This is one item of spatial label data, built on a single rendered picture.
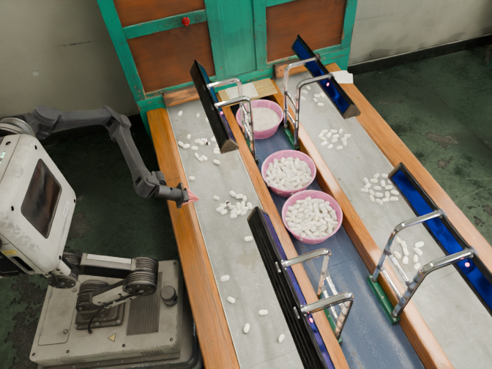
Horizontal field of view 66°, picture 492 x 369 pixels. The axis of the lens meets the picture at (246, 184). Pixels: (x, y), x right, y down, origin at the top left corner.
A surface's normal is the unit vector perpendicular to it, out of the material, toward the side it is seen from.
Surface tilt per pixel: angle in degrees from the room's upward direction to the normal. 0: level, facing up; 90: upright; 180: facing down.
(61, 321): 0
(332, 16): 90
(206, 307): 0
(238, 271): 0
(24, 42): 90
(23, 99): 90
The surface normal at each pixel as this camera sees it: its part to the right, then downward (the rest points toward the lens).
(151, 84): 0.30, 0.73
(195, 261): -0.07, -0.62
